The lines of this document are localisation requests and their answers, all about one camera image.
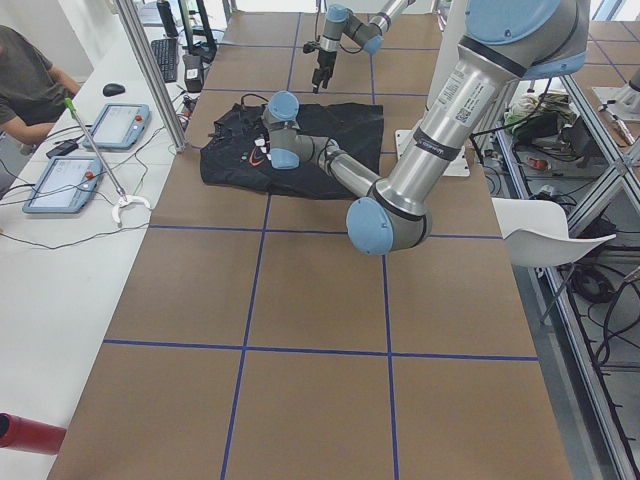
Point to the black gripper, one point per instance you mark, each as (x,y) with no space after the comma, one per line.
(325,61)

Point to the black graphic t-shirt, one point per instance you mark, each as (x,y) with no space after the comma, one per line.
(232,157)

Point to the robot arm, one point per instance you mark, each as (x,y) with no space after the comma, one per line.
(341,21)
(503,42)

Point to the black keyboard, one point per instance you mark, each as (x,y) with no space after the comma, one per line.
(165,52)

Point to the far teach pendant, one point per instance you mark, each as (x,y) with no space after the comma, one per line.
(119,126)

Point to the teach pendant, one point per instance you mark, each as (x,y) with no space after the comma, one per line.
(119,126)
(65,186)

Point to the black computer mouse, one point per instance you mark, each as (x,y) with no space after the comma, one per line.
(113,89)

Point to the reacher grabber stick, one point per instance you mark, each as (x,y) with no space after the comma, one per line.
(124,199)

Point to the white plastic chair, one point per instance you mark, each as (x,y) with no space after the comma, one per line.
(537,235)

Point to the near teach pendant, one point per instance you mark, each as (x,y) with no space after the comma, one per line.
(65,186)

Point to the seated person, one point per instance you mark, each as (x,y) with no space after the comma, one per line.
(33,90)

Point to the red cylinder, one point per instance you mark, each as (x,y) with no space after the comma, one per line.
(22,434)

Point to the aluminium frame post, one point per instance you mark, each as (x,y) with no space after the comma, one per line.
(142,51)

